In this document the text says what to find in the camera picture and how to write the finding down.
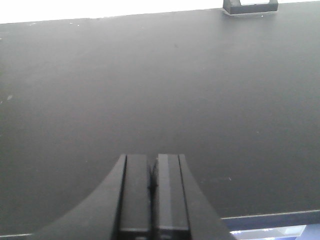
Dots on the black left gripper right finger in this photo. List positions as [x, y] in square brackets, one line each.
[180, 209]

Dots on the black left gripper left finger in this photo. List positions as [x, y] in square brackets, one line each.
[118, 209]

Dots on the black wall socket box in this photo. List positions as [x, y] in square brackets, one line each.
[235, 7]

